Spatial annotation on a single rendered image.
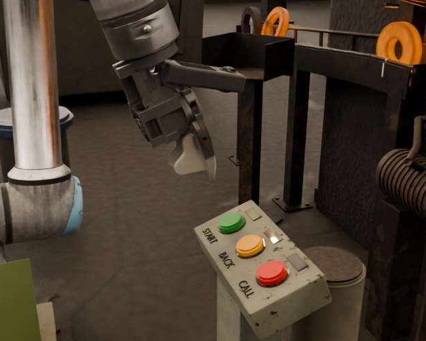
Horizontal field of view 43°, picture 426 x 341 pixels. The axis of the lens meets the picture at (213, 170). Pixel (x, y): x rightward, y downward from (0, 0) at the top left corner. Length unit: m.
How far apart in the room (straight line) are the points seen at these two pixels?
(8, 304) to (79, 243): 0.85
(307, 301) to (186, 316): 0.96
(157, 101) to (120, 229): 1.44
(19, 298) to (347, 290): 0.69
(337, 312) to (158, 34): 0.51
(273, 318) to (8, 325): 0.71
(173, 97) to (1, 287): 0.66
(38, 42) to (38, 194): 0.35
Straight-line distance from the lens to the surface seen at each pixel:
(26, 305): 1.25
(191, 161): 0.75
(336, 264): 0.92
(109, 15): 0.68
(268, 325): 0.71
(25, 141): 1.34
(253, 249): 0.77
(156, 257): 1.93
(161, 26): 0.68
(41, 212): 1.35
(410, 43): 1.61
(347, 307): 0.91
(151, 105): 0.71
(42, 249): 2.06
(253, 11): 2.55
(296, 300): 0.71
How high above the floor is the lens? 1.00
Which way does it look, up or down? 22 degrees down
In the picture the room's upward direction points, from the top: straight up
